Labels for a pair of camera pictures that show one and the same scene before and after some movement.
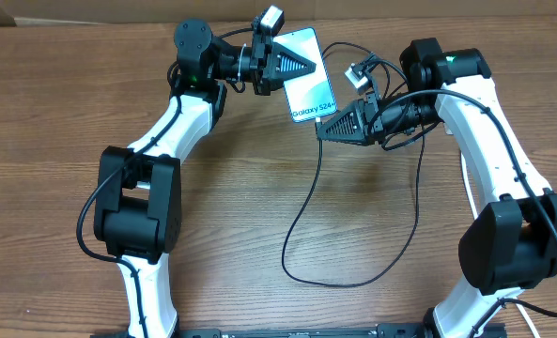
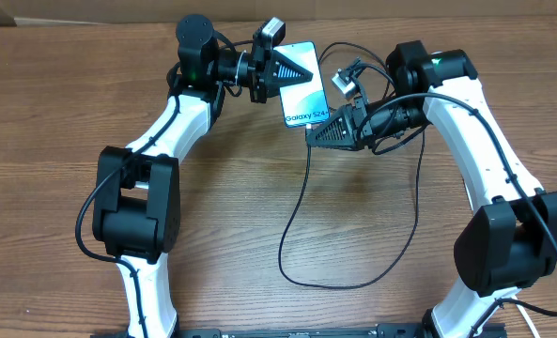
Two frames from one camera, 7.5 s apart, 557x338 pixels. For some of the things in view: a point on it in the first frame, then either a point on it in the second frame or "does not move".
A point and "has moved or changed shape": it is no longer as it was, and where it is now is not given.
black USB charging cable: (351, 44) -> (354, 286)
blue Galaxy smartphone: (311, 96) has moved or changed shape
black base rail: (382, 330) does not move
